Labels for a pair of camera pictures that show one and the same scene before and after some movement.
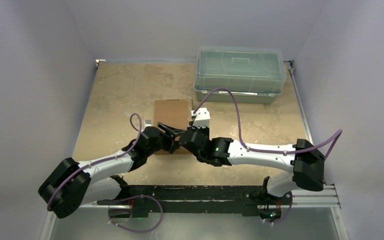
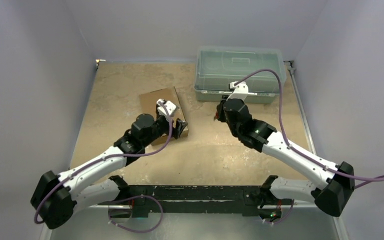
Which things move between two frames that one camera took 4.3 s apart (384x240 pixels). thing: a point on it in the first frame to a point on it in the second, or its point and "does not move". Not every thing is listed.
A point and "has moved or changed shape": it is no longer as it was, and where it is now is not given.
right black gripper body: (186, 137) to (219, 110)
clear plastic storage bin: (254, 76) does not move
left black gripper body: (167, 141) to (161, 126)
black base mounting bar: (228, 200) does not move
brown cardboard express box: (176, 113) has moved or changed shape
